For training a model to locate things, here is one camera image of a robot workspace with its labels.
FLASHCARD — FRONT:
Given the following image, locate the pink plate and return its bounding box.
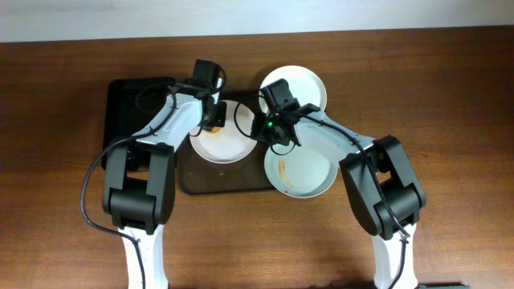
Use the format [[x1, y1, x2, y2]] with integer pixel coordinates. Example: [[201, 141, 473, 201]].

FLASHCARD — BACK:
[[190, 100, 257, 164]]

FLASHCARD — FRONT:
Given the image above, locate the light blue plate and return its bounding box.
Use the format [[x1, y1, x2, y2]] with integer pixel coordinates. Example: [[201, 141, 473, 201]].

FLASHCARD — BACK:
[[264, 142, 338, 198]]

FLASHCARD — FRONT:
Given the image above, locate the green and yellow sponge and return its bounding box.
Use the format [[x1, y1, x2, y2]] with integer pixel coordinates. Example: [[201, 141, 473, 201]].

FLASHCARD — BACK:
[[203, 127, 221, 133]]

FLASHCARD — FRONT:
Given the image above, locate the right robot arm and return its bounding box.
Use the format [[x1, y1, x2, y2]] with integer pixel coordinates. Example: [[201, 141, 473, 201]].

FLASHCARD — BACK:
[[251, 79, 426, 288]]

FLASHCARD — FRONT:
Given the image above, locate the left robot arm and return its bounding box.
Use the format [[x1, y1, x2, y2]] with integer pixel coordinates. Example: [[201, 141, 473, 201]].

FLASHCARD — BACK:
[[99, 59, 226, 288]]

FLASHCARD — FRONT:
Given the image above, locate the black rectangular tray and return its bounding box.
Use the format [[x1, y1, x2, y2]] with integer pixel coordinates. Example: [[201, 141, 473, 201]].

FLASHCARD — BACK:
[[103, 77, 175, 147]]

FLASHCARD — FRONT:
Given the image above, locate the brown plastic serving tray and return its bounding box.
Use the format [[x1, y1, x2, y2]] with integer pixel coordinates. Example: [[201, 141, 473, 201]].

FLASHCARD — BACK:
[[177, 90, 282, 196]]

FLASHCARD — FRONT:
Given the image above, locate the cream white plate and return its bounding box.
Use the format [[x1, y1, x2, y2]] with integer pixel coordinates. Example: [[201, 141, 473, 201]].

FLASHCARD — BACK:
[[260, 65, 328, 112]]

